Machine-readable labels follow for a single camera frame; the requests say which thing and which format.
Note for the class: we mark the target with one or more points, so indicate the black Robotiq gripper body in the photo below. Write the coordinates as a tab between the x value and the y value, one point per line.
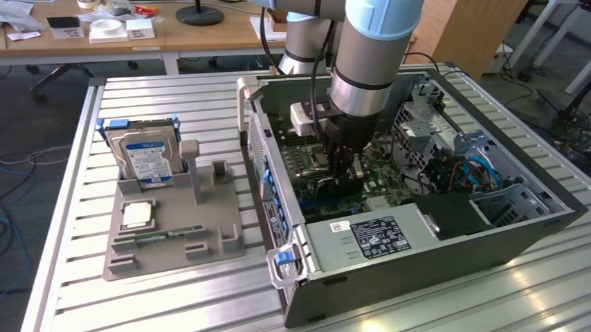
348	135

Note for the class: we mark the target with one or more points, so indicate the black Nvidia graphics card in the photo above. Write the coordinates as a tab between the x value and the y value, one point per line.
336	195

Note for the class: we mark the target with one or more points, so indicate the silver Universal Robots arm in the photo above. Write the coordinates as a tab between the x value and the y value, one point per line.
370	52

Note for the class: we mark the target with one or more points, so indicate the CPU socket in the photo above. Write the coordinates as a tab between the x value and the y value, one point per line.
319	155

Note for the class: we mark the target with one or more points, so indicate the green motherboard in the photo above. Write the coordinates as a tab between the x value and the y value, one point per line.
383	173

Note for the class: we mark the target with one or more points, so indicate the black RAM slot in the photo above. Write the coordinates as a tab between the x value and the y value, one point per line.
300	142

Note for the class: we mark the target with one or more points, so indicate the silver chipset heatsink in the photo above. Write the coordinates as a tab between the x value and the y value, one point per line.
376	204

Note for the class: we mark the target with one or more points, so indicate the blue expansion slot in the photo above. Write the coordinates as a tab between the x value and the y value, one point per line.
310	204

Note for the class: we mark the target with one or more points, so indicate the metal disk bay cage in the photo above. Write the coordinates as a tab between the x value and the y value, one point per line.
415	138

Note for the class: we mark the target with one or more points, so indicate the blue card retainer clips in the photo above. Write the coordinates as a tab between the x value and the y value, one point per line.
276	207

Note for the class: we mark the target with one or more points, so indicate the grey power supply unit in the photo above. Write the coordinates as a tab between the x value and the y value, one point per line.
332	249

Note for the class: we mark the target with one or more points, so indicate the black plastic shroud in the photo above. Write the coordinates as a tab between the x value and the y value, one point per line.
453	214

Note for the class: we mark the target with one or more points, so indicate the blue case latch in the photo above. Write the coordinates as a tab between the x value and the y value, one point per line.
283	259

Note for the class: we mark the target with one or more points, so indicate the white paper stack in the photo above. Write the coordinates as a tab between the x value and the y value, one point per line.
276	32

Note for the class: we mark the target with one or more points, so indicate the metal disk bay tray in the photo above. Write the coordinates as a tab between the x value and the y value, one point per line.
503	207

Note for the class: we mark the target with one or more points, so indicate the grey parts rack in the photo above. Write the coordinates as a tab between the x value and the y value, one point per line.
184	214

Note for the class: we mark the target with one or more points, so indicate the black open PC case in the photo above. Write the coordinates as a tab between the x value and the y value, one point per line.
415	287

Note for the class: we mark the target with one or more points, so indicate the wooden cabinet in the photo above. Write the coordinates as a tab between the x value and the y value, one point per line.
490	58

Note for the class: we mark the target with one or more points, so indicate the small cardboard box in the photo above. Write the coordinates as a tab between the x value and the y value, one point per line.
279	15

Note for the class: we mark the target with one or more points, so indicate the hard disk with blue carrier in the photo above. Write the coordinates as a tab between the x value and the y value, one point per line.
147	155

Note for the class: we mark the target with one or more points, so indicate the silver CPU chip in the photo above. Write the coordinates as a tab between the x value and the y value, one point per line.
136	214

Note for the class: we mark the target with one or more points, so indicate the black round lamp base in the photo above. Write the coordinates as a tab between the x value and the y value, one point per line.
199	17

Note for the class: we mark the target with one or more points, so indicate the black floor stand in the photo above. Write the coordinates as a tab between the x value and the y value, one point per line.
570	114

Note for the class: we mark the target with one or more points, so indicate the white labelled box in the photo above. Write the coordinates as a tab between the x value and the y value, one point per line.
139	26

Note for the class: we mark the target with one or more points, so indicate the red packet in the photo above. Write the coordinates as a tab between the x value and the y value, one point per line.
144	11

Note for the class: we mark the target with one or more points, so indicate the flat white box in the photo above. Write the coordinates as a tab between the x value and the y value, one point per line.
111	38

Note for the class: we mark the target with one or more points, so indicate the clear bag dark content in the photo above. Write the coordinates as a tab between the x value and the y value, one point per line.
120	12

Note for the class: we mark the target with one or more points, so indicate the white tape roll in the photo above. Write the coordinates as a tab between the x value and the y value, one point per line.
95	29

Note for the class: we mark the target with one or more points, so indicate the beige masking tape roll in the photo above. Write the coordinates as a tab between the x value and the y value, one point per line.
83	5

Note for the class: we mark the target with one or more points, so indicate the black and white box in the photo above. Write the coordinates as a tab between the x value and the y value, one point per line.
64	22

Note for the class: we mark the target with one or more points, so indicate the wooden desk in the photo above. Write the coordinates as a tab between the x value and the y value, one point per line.
27	46

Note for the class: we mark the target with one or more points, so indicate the white paper red mark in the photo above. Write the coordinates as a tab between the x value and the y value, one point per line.
23	35

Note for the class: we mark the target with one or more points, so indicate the grey plastic bag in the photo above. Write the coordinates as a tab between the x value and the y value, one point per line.
19	17

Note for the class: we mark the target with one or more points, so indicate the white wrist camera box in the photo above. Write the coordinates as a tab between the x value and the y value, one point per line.
302	121

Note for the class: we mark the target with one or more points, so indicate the white table frame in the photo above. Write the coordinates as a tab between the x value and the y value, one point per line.
581	79

